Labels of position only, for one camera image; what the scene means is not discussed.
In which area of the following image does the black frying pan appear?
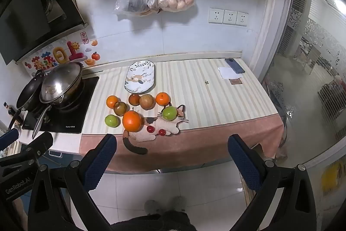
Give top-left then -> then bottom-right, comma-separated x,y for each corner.
8,71 -> 46,131

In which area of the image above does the large reddish-brown apple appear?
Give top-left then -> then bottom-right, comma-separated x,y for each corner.
139,94 -> 156,110

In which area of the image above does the steel wok lid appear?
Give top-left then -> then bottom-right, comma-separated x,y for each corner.
40,62 -> 84,103

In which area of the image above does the white paper sheet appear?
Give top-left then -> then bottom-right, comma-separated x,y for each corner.
218,66 -> 240,80

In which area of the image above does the person's left forearm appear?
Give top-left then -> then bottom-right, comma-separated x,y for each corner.
12,197 -> 30,231

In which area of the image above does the pile of brown eggs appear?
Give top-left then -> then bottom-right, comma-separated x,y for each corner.
158,0 -> 195,11

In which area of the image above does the glass sliding door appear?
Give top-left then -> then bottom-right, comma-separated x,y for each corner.
259,0 -> 346,194

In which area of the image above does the striped table cloth pink hem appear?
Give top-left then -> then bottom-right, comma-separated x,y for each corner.
78,58 -> 284,174

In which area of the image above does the black range hood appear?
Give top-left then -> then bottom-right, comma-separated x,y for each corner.
0,0 -> 90,65

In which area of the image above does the blue smartphone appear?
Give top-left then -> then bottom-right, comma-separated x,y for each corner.
224,58 -> 246,74

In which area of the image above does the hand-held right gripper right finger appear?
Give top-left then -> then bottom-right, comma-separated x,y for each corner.
227,134 -> 317,231

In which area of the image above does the large orange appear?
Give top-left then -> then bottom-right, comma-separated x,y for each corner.
122,110 -> 143,132

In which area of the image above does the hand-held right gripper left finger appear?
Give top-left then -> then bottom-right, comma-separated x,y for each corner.
27,134 -> 118,231

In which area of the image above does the small orange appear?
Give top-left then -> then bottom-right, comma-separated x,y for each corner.
106,95 -> 120,109
155,92 -> 171,107

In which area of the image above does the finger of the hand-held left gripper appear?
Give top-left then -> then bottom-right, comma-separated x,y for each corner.
0,129 -> 21,151
15,131 -> 54,164

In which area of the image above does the group of colourful wall stickers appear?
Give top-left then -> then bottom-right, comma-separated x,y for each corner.
24,31 -> 102,71

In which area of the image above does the brown-green apple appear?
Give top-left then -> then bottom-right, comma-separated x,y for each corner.
114,101 -> 128,117

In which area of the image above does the green apple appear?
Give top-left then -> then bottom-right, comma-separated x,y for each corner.
162,106 -> 178,121
104,115 -> 120,128

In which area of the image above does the dark sauce bottle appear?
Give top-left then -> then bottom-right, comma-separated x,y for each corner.
3,102 -> 15,116

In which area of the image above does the steel wok with handle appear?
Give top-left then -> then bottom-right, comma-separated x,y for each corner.
32,77 -> 85,139

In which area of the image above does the calico cat shaped mat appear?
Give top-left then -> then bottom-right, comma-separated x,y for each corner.
122,104 -> 190,155

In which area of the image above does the black glass stove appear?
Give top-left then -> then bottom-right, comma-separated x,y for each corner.
22,76 -> 100,134

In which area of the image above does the white wall socket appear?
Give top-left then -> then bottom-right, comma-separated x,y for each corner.
236,11 -> 248,26
223,10 -> 238,25
208,7 -> 224,24

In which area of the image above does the oval floral ceramic plate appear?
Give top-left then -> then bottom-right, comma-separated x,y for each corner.
124,60 -> 156,94

